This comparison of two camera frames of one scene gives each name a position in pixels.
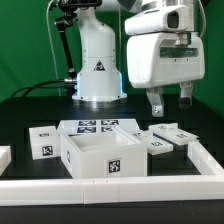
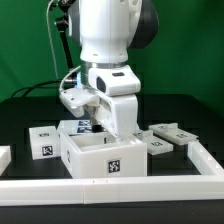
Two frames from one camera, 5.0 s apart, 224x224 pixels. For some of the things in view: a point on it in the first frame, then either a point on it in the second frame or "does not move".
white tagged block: x=155 y=143 does not move
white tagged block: x=172 y=132 does not move
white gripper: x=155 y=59 to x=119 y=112
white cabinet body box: x=103 y=153 does not move
